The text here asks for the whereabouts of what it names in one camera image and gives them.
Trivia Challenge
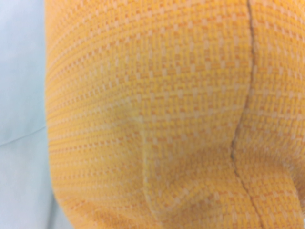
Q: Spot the orange woven pillow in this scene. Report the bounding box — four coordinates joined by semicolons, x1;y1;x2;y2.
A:
44;0;305;229

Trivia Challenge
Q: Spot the sofa with light blue cover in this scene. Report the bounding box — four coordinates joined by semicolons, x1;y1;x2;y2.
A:
0;0;70;229

